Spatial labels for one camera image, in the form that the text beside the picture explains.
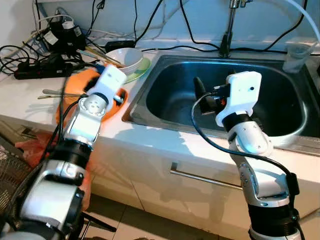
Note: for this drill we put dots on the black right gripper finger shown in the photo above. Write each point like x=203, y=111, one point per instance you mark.
x=199, y=87

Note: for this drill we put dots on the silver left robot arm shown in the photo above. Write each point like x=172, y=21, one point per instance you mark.
x=82, y=127

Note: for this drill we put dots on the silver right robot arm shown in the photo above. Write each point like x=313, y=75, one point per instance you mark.
x=250, y=137

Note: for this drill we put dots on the stainless steel kitchen sink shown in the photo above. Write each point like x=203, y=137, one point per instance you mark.
x=175, y=95

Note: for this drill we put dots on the light green plate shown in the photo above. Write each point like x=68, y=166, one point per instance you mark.
x=141, y=70

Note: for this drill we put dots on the white ceramic bowl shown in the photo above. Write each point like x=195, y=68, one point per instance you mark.
x=127, y=59

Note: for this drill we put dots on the wooden chopstick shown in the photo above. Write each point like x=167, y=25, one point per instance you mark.
x=100, y=60
x=102, y=56

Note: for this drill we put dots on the small flat black adapter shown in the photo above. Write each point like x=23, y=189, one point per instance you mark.
x=120, y=45

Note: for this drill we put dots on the chrome sink faucet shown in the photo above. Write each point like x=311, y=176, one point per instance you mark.
x=227, y=30

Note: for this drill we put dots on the black power strip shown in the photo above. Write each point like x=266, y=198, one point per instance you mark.
x=42, y=72

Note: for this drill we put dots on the black labelled power brick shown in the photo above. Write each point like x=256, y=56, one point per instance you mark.
x=62, y=37

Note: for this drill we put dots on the orange plastic bag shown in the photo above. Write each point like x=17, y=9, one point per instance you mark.
x=32, y=150

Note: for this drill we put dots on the white sink counter cabinet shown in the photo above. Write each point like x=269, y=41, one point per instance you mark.
x=200, y=205

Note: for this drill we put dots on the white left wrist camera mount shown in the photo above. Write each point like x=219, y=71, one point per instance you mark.
x=111, y=80

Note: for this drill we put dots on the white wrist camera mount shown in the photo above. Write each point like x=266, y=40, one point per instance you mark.
x=111, y=80
x=240, y=95

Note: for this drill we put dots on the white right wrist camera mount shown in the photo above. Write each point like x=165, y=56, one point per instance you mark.
x=240, y=95

